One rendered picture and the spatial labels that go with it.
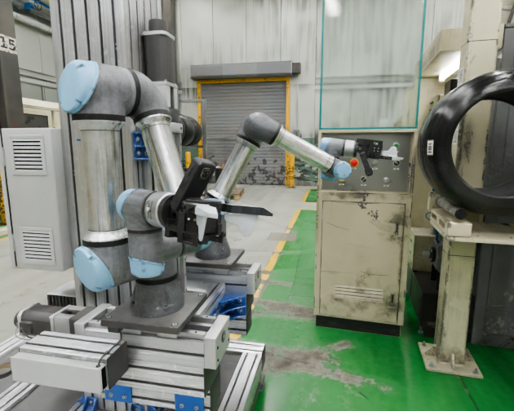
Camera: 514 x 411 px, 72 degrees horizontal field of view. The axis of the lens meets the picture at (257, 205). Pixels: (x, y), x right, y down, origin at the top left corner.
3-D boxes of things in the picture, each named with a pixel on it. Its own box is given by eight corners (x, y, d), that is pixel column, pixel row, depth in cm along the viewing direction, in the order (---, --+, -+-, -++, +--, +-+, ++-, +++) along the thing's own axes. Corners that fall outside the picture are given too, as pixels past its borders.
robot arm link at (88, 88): (151, 283, 93) (139, 64, 84) (96, 302, 81) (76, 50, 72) (125, 273, 100) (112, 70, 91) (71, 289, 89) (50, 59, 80)
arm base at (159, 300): (119, 314, 97) (117, 280, 96) (147, 292, 112) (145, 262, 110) (170, 320, 94) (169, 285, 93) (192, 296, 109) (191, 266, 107)
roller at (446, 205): (446, 205, 177) (436, 205, 178) (446, 196, 176) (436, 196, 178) (467, 220, 144) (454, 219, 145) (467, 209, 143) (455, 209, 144)
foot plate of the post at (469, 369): (418, 343, 213) (418, 338, 213) (467, 350, 206) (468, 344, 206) (426, 370, 188) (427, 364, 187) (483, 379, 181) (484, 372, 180)
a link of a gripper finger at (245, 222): (270, 237, 70) (223, 233, 70) (272, 207, 69) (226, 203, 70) (271, 240, 67) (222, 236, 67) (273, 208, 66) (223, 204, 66)
